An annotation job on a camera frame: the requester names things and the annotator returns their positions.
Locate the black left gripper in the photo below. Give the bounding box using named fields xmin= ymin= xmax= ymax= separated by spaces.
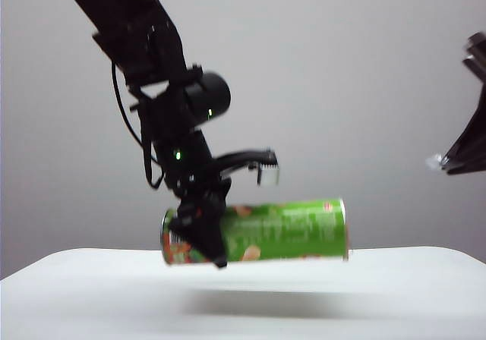
xmin=163 ymin=164 xmax=232 ymax=270

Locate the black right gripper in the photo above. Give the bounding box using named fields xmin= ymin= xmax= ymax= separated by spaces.
xmin=442 ymin=31 xmax=486 ymax=176

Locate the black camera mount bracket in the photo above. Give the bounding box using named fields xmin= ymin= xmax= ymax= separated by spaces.
xmin=212 ymin=148 xmax=277 ymax=181

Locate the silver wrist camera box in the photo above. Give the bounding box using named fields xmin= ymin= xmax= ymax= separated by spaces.
xmin=257 ymin=161 xmax=281 ymax=187

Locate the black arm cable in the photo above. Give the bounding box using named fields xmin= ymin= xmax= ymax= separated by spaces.
xmin=111 ymin=62 xmax=164 ymax=190

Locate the green chips tub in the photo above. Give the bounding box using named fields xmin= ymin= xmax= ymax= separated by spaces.
xmin=159 ymin=198 xmax=349 ymax=267

